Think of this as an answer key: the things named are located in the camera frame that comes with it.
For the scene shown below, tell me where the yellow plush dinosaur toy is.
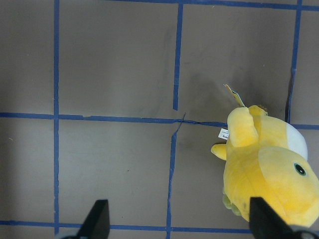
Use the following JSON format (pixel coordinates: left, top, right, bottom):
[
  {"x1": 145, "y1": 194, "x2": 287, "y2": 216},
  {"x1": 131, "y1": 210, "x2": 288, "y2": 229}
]
[{"x1": 211, "y1": 92, "x2": 319, "y2": 227}]

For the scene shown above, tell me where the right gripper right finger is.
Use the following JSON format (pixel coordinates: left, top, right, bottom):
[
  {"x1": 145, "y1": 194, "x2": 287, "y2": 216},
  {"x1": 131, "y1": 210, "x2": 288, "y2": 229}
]
[{"x1": 249, "y1": 197, "x2": 319, "y2": 239}]

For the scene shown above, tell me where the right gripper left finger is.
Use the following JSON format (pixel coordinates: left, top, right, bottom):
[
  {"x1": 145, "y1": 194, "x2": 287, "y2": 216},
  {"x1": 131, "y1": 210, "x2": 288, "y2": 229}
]
[{"x1": 75, "y1": 199, "x2": 110, "y2": 239}]

